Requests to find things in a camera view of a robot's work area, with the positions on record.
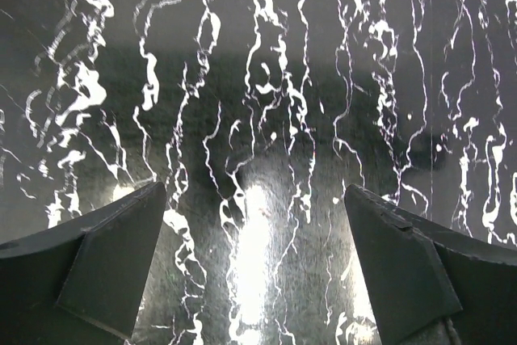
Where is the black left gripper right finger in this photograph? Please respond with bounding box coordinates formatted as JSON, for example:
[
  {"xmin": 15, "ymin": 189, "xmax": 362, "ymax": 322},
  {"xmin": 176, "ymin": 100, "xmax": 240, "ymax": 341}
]
[{"xmin": 344, "ymin": 184, "xmax": 516, "ymax": 344}]

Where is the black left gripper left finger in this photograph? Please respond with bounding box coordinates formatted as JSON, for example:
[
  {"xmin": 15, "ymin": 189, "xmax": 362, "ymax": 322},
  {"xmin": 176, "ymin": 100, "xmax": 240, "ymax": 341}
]
[{"xmin": 1, "ymin": 182, "xmax": 166, "ymax": 339}]

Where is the black marbled table mat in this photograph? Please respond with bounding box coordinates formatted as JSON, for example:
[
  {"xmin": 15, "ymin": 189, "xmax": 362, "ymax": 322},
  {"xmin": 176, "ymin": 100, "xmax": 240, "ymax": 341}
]
[{"xmin": 1, "ymin": 0, "xmax": 516, "ymax": 344}]

